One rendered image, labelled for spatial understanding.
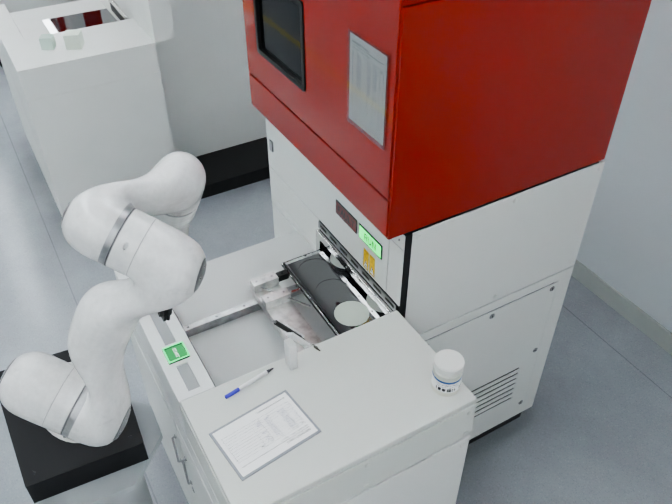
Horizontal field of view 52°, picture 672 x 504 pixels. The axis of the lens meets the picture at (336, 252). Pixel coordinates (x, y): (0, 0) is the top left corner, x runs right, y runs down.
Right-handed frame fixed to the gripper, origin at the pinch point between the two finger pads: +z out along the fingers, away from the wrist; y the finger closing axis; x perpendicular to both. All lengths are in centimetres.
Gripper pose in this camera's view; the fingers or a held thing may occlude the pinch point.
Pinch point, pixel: (164, 311)
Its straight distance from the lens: 169.7
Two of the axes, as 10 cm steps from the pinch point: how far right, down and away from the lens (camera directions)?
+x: 5.0, 5.6, -6.6
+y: -8.5, 1.6, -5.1
